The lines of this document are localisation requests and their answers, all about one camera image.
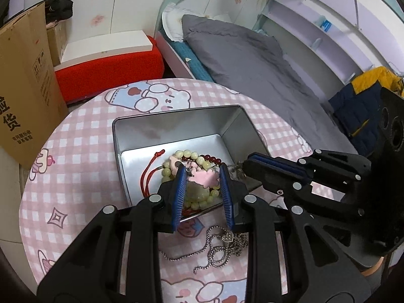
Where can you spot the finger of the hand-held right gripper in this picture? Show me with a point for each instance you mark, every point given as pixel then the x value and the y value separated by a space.
pixel 271 176
pixel 341 164

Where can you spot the white wardrobe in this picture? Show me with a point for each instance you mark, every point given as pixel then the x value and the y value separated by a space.
pixel 126 3

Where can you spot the pink flower sticker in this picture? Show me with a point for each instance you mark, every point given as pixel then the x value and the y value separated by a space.
pixel 97 19

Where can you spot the red and white step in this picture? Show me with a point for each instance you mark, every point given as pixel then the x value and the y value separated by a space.
pixel 104 69

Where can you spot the grey blanket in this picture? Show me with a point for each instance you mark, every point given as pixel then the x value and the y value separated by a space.
pixel 246 60

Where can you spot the large cardboard box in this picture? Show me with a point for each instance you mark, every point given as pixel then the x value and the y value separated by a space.
pixel 22 69

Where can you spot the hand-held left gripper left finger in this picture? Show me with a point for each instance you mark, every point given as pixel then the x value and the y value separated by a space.
pixel 178 195

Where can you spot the black bag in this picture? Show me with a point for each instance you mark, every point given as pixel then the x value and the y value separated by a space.
pixel 60 8

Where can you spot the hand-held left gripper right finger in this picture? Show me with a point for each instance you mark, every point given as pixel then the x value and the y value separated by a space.
pixel 226 195

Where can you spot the pale jade pendant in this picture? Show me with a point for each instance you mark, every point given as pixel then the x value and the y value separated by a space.
pixel 196 192

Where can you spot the white pillow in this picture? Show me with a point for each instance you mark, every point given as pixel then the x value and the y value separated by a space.
pixel 172 22

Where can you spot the grey metal tin box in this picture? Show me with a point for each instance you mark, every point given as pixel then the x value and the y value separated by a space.
pixel 176 126

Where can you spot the small cardboard box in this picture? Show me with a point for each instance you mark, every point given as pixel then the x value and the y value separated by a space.
pixel 56 44

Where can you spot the yellow and navy jacket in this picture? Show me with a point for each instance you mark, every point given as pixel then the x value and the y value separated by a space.
pixel 350 110

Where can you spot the blue can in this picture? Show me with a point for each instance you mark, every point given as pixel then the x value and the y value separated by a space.
pixel 325 25

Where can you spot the pink checkered tablecloth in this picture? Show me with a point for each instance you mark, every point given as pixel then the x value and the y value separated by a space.
pixel 79 151

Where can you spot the teal bed sheet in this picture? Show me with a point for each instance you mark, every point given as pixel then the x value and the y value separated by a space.
pixel 192 63

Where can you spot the lilac wall shelf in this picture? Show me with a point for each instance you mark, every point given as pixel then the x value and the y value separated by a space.
pixel 299 31

